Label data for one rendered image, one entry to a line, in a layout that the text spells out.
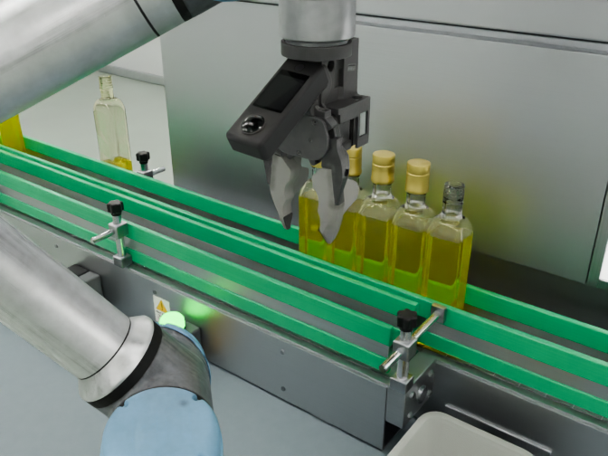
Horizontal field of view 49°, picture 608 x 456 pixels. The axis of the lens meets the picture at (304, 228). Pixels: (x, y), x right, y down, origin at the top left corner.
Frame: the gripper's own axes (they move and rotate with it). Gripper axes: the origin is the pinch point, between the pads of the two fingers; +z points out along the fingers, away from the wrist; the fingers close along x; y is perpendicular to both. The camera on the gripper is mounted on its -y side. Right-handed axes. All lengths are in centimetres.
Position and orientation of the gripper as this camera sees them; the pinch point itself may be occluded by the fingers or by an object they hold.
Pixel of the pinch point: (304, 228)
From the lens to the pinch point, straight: 73.6
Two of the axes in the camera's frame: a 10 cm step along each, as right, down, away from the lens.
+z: 0.0, 8.9, 4.5
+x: -8.0, -2.7, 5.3
